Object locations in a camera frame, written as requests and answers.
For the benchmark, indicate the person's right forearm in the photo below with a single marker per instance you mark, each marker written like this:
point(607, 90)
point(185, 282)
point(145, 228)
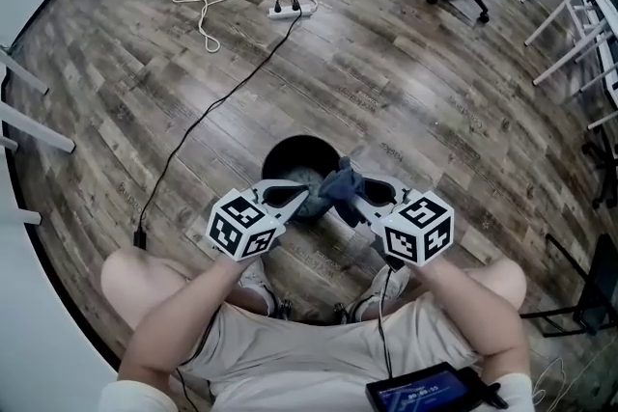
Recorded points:
point(487, 318)

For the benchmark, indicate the person's left forearm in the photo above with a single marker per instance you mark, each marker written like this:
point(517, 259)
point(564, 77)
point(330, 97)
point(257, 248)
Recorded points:
point(178, 313)

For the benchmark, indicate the black power adapter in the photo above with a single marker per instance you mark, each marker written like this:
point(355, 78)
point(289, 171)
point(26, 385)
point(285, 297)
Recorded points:
point(140, 240)

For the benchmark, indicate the person's white sleeve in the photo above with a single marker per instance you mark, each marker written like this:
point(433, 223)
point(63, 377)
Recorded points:
point(137, 398)
point(514, 393)

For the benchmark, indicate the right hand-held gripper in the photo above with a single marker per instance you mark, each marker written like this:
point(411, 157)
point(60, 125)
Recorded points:
point(417, 231)

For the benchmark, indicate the beige shorts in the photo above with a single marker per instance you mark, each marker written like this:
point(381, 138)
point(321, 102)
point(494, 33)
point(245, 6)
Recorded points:
point(299, 362)

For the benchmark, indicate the dark grey cloth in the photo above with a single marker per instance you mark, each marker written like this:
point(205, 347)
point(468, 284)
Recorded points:
point(343, 188)

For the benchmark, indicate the person's right leg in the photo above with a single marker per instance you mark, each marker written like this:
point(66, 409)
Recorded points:
point(497, 280)

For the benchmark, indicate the person's left white sleeve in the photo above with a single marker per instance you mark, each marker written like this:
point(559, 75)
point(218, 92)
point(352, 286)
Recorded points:
point(137, 398)

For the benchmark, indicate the person's left leg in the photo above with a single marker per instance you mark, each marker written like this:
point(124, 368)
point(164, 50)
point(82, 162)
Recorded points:
point(140, 280)

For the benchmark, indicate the black round trash bin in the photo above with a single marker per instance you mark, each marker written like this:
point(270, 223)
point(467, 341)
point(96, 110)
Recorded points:
point(285, 154)

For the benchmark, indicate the person's left white shoe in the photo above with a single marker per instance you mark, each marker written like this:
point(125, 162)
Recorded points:
point(256, 280)

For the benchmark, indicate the person's leg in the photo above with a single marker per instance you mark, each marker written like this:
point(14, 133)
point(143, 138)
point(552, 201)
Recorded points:
point(497, 280)
point(140, 280)

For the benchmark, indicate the black metal rack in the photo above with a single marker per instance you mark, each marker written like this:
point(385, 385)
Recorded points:
point(594, 294)

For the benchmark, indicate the black screen device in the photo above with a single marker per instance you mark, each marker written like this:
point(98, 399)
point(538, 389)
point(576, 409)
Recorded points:
point(420, 393)

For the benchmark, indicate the person's right white sleeve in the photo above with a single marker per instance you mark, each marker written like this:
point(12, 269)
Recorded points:
point(514, 393)

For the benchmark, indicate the white power strip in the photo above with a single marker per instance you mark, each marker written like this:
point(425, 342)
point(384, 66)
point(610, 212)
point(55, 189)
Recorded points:
point(289, 10)

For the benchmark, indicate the person's white shoe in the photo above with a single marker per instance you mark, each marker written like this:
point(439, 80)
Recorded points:
point(256, 280)
point(386, 289)

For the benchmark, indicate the person's right white shoe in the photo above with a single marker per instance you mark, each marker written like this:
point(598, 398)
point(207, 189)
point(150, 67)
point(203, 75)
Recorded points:
point(386, 289)

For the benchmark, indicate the black chair base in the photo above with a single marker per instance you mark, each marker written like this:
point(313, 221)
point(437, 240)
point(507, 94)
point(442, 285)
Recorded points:
point(603, 169)

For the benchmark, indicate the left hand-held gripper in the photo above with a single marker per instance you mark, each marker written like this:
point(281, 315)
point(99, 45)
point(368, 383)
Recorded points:
point(244, 227)

